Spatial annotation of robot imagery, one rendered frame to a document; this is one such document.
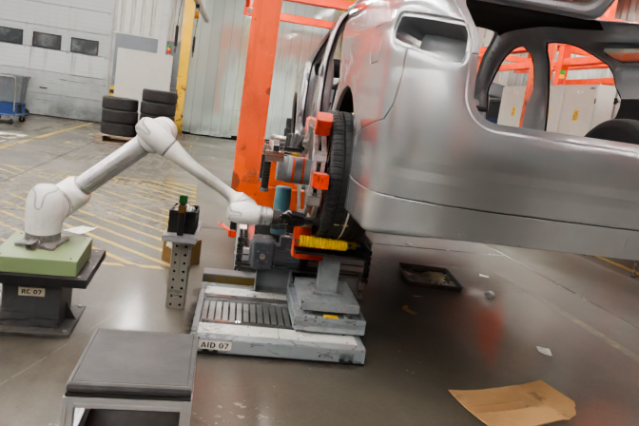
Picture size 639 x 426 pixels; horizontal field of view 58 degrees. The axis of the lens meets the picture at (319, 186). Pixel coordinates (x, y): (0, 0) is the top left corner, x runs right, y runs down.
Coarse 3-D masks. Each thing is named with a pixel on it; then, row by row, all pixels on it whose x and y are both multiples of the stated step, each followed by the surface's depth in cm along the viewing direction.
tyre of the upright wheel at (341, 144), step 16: (336, 112) 284; (336, 128) 272; (352, 128) 275; (336, 144) 267; (352, 144) 269; (336, 160) 264; (336, 176) 264; (336, 192) 265; (336, 208) 269; (320, 224) 277; (336, 224) 275; (352, 224) 275; (352, 240) 291
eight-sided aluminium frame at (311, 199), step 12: (312, 120) 289; (324, 144) 272; (312, 156) 270; (324, 156) 268; (312, 168) 268; (324, 168) 269; (300, 192) 315; (312, 192) 269; (312, 204) 272; (312, 216) 280
